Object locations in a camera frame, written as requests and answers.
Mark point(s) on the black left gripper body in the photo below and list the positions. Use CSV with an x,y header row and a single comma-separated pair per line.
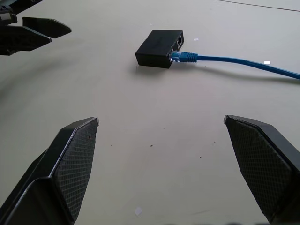
x,y
7,14

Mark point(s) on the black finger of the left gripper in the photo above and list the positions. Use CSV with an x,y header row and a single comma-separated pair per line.
x,y
50,28
21,39

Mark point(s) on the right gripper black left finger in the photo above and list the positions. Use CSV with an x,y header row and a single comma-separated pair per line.
x,y
58,178

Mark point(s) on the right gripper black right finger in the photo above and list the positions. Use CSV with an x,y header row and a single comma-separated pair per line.
x,y
264,164

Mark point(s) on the small black network box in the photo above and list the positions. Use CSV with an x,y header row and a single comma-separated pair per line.
x,y
155,48

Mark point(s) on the white paper scrap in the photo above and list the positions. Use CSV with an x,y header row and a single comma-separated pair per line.
x,y
267,62

